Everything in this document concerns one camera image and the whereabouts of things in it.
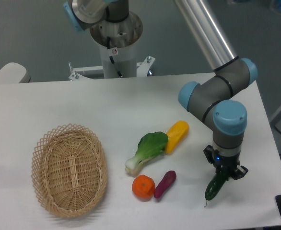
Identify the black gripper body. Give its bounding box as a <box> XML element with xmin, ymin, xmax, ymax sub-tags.
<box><xmin>203</xmin><ymin>145</ymin><xmax>241</xmax><ymax>173</ymax></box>

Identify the green cucumber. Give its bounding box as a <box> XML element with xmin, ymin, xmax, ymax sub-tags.
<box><xmin>204</xmin><ymin>168</ymin><xmax>229</xmax><ymax>205</ymax></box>

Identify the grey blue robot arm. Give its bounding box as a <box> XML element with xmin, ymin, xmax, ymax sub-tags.
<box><xmin>63</xmin><ymin>0</ymin><xmax>258</xmax><ymax>180</ymax></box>

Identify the purple sweet potato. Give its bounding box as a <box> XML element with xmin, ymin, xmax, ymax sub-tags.
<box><xmin>153</xmin><ymin>170</ymin><xmax>177</xmax><ymax>199</ymax></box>

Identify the yellow bell pepper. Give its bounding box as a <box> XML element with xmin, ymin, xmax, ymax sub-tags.
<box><xmin>164</xmin><ymin>120</ymin><xmax>189</xmax><ymax>155</ymax></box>

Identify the green bok choy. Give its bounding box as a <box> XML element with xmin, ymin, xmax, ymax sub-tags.
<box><xmin>125</xmin><ymin>131</ymin><xmax>168</xmax><ymax>177</ymax></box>

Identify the orange tangerine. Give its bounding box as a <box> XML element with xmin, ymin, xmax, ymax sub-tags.
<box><xmin>132</xmin><ymin>175</ymin><xmax>155</xmax><ymax>200</ymax></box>

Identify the woven wicker basket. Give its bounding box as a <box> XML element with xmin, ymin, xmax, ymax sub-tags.
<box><xmin>31</xmin><ymin>124</ymin><xmax>107</xmax><ymax>218</ymax></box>

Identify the white chair seat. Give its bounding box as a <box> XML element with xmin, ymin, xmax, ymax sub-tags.
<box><xmin>0</xmin><ymin>62</ymin><xmax>31</xmax><ymax>85</ymax></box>

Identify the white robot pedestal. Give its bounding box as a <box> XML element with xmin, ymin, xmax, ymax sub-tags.
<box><xmin>69</xmin><ymin>11</ymin><xmax>155</xmax><ymax>81</ymax></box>

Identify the black cable on pedestal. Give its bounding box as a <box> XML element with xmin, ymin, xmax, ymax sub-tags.
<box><xmin>106</xmin><ymin>35</ymin><xmax>124</xmax><ymax>79</ymax></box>

